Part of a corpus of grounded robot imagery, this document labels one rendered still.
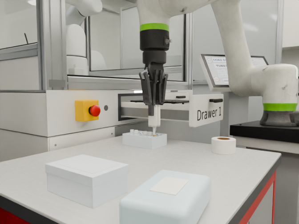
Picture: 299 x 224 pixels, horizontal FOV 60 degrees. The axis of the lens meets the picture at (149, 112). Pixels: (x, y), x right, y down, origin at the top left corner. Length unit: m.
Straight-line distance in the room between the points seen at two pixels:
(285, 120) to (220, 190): 0.67
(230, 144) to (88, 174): 0.46
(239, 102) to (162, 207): 1.66
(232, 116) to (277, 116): 0.83
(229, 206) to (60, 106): 0.61
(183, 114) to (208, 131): 1.97
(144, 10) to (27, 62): 0.41
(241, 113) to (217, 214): 1.58
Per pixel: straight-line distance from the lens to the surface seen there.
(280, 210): 1.18
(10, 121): 1.05
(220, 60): 1.94
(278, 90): 1.13
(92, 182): 0.42
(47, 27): 0.88
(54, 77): 0.87
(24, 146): 0.99
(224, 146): 0.78
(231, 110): 1.92
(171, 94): 1.38
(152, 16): 0.81
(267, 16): 2.71
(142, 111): 1.01
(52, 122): 0.87
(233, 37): 1.18
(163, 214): 0.34
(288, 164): 1.12
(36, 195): 0.52
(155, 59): 0.79
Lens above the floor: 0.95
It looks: 5 degrees down
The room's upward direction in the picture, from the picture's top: straight up
